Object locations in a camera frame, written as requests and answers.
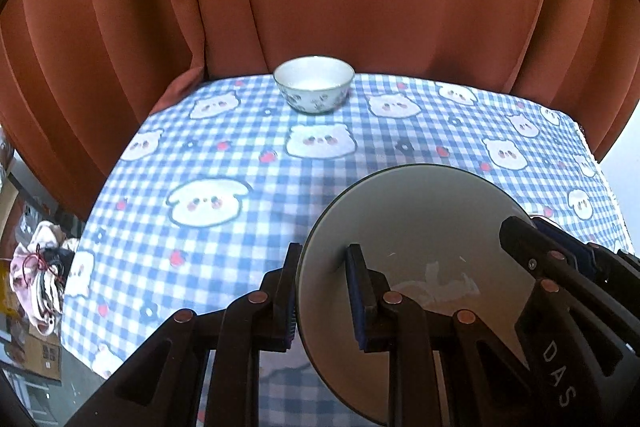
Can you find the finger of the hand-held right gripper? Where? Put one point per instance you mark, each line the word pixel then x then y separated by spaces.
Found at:
pixel 530 247
pixel 575 247

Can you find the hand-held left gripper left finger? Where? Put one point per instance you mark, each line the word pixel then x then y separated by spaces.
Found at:
pixel 287 307

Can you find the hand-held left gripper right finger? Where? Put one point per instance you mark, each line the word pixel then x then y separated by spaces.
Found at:
pixel 357 302

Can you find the pale green floral bowl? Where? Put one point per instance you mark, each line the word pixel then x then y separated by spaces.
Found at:
pixel 425 227
pixel 314 82

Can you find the blue checkered cartoon tablecloth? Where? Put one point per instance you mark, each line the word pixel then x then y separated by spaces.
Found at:
pixel 250 157

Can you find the cardboard box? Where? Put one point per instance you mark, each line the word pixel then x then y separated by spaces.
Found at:
pixel 40 352

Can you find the pink cloth pile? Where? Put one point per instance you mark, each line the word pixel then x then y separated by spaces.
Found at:
pixel 42 237

